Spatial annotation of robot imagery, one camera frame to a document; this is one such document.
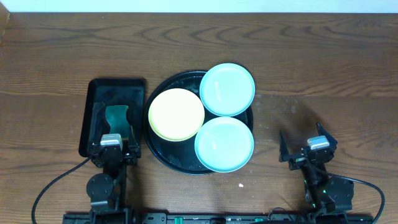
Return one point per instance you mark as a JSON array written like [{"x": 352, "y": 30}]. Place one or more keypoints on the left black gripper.
[{"x": 112, "y": 155}]

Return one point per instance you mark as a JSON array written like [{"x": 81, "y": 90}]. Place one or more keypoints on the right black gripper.
[{"x": 296, "y": 162}]

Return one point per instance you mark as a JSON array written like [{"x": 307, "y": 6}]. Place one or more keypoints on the green yellow sponge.
[{"x": 116, "y": 116}]

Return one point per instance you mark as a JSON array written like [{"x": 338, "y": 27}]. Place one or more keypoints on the yellow plate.
[{"x": 176, "y": 114}]

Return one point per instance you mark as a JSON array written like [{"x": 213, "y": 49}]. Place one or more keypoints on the light green plate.
[
  {"x": 227, "y": 89},
  {"x": 224, "y": 144}
]

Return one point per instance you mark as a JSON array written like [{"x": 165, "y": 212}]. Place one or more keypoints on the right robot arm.
[{"x": 330, "y": 196}]

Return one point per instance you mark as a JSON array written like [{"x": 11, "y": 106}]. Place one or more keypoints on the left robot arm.
[{"x": 107, "y": 191}]

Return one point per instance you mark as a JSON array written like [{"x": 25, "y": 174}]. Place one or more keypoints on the rectangular black tray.
[{"x": 111, "y": 91}]

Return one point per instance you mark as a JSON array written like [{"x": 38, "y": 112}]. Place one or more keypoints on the round black tray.
[{"x": 180, "y": 156}]

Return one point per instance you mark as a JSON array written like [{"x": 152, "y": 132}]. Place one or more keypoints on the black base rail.
[{"x": 163, "y": 218}]

